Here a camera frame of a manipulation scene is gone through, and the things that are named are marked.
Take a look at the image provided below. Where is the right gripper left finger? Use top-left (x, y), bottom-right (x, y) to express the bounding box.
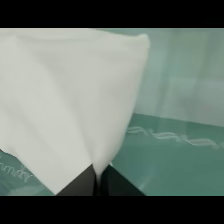
top-left (55, 164), bottom-right (98, 197)

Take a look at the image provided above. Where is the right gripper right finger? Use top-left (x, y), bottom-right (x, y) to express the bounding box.
top-left (99, 162), bottom-right (147, 197)

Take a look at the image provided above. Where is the white T-shirt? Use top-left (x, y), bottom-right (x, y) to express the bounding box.
top-left (0, 28), bottom-right (151, 196)

